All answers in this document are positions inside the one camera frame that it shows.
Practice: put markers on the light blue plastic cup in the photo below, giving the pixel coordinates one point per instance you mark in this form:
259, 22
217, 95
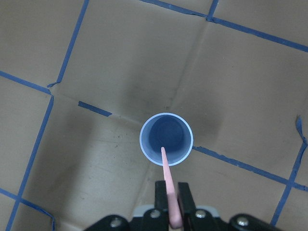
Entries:
166, 130

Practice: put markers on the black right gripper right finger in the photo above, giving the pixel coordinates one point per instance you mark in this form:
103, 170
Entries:
185, 199

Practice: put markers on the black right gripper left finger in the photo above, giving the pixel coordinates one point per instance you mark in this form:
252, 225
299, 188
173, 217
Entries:
160, 197

